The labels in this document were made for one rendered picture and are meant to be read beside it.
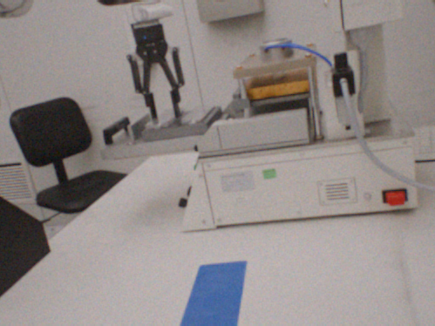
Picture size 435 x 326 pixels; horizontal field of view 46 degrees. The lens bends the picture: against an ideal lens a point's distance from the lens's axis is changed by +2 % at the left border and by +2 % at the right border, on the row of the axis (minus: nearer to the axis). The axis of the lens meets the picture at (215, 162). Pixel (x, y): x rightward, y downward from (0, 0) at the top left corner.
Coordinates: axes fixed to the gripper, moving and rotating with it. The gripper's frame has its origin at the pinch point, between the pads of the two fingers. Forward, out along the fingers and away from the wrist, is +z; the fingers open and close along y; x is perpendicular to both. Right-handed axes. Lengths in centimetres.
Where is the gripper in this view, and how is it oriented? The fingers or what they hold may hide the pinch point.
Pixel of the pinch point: (164, 106)
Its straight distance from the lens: 131.1
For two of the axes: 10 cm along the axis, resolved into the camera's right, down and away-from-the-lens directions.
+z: 1.7, 9.4, 2.8
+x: -1.8, 3.1, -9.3
